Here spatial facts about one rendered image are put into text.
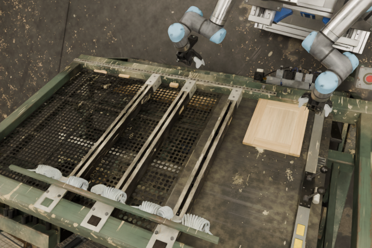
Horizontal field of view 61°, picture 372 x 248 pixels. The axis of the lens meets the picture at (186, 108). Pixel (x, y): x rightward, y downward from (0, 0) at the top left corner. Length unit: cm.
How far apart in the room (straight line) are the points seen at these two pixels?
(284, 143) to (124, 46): 225
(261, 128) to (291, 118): 20
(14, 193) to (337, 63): 160
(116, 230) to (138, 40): 236
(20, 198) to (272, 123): 141
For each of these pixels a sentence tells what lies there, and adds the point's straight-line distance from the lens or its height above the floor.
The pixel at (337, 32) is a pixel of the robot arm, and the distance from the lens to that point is 136.
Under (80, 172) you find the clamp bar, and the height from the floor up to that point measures 171.
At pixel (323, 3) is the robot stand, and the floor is 95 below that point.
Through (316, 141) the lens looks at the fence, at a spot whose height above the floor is 116.
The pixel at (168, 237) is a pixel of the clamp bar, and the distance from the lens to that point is 143.
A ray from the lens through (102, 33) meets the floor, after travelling 374.
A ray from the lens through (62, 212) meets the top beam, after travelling 165.
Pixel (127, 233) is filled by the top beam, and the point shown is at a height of 191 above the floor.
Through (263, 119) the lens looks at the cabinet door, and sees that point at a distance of 198.
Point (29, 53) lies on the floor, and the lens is 451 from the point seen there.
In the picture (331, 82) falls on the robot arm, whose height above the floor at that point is 168.
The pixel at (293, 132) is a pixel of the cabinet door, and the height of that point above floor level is 110.
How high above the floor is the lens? 297
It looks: 66 degrees down
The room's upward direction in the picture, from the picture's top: 110 degrees counter-clockwise
